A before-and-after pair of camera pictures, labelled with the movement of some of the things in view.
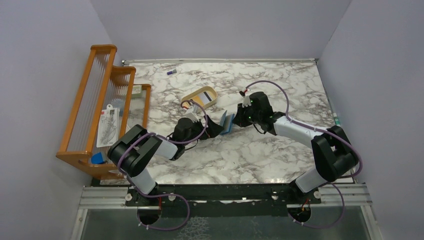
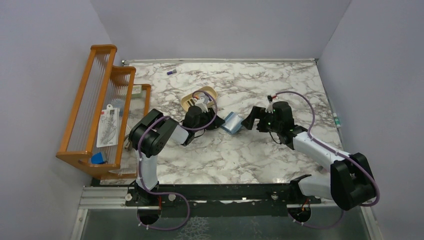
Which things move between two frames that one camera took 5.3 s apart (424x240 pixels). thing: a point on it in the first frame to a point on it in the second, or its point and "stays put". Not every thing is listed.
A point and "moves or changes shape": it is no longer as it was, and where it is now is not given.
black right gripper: (238, 119) to (259, 113)
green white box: (137, 91) stays put
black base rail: (220, 201) stays put
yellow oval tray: (205, 97) stays put
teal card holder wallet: (226, 122) moves or changes shape
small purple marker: (174, 71) stays put
